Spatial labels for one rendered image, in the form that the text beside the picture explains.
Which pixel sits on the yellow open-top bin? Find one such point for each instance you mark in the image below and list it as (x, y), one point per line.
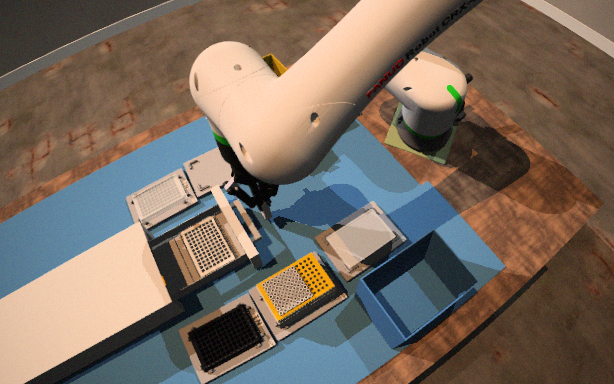
(275, 65)

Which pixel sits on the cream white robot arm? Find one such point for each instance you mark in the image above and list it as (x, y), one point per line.
(288, 124)

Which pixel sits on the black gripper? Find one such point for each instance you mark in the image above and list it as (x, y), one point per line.
(242, 176)

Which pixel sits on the light blue bench mat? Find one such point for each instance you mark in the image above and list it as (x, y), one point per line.
(342, 346)

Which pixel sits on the blue open-top bin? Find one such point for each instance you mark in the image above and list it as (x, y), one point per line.
(413, 286)

